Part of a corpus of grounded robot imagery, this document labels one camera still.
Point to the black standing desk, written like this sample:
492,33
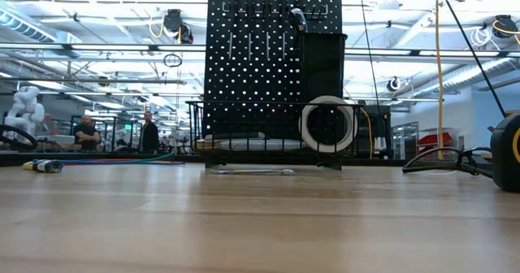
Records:
382,122

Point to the person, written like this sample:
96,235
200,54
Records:
86,135
49,123
149,137

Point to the black plastic cup bin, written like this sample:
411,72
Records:
323,66

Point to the black metal pegboard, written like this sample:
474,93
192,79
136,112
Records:
243,82

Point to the silver combination wrench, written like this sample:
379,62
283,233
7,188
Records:
252,170

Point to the brown cardboard box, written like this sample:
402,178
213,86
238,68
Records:
510,113

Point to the black round hoop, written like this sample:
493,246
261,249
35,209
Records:
18,137

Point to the silver hook rail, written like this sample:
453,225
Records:
321,13

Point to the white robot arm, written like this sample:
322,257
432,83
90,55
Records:
26,106

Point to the red bin shelf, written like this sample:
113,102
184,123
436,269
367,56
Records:
436,139

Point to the yellow black Stanley tape measure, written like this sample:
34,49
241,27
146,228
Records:
505,155

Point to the white masking tape roll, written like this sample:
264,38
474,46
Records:
308,137

